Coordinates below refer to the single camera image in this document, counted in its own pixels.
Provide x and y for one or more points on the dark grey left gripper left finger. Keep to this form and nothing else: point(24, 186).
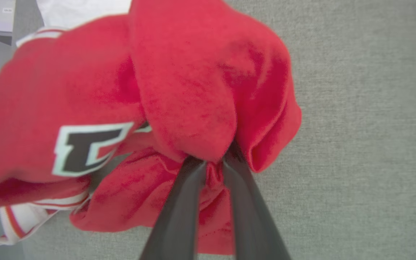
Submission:
point(181, 216)

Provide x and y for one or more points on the red jersey with white sleeves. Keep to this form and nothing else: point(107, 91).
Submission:
point(85, 90)

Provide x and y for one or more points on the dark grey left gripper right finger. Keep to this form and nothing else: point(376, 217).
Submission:
point(247, 216)

